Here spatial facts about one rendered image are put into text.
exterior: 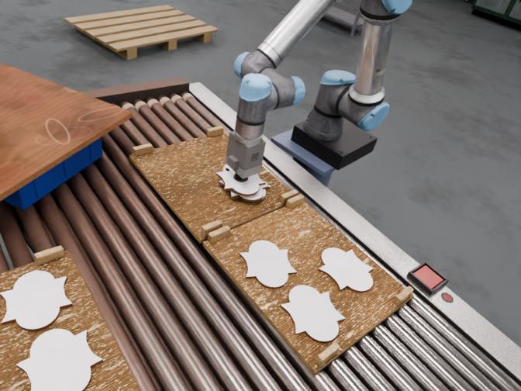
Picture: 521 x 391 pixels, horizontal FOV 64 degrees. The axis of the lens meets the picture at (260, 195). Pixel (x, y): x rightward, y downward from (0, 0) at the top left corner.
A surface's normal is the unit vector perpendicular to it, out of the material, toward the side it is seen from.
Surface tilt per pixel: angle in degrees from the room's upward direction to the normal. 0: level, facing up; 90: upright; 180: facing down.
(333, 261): 0
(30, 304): 0
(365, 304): 0
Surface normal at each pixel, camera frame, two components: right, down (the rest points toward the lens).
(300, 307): 0.16, -0.76
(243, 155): -0.76, 0.30
